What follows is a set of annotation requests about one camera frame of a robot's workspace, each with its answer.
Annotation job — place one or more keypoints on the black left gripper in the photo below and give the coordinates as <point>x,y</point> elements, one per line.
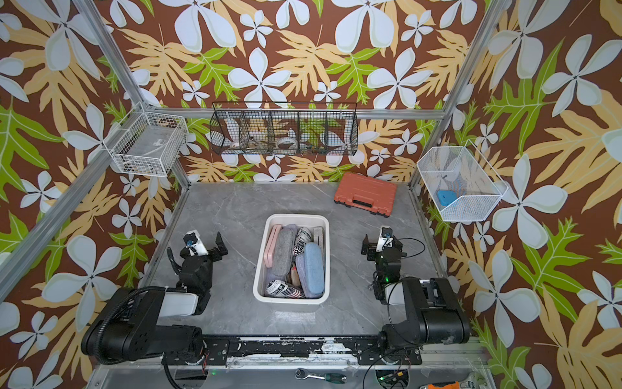
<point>220,248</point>

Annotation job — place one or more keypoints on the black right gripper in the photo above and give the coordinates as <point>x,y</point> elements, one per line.
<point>371,247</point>

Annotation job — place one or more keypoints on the light blue fabric glasses case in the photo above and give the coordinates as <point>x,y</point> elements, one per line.
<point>314,270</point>

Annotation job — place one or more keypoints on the flag newspaper glasses case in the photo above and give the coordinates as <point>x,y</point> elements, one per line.
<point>282,289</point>

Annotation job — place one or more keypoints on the pink glasses case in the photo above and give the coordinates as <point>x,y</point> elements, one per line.
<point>270,246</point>

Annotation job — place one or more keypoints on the plaid glasses case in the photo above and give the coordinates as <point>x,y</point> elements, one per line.
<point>294,277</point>

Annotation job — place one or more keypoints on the cream plastic storage box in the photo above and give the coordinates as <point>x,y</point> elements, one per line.
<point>260,284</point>

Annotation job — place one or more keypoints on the purple fabric glasses case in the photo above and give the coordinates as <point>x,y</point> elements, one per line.
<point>300,267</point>

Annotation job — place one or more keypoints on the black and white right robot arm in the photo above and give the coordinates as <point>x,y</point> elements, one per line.
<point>433,315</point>

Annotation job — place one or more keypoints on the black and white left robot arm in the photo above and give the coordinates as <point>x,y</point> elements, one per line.
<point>127,329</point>

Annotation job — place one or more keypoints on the blue object in basket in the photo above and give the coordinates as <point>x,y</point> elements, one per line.
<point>446,197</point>

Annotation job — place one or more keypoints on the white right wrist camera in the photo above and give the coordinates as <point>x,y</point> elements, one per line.
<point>385,238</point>

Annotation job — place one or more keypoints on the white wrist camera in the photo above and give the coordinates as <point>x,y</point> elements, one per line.
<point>385,238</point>
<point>193,245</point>

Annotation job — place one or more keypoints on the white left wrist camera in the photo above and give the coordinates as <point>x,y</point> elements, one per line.
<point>193,245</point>

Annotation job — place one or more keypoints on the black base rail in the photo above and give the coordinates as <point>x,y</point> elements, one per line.
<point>360,350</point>

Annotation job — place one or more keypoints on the white wire basket right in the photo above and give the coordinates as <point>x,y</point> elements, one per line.
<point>467,171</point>

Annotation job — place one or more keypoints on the white wire basket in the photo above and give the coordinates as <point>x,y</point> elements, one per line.
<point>467,171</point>
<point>147,142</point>

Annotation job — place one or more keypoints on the white wire basket left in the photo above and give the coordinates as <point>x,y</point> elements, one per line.
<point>147,142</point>

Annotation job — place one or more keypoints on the black wire basket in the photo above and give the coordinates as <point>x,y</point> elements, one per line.
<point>288,128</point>

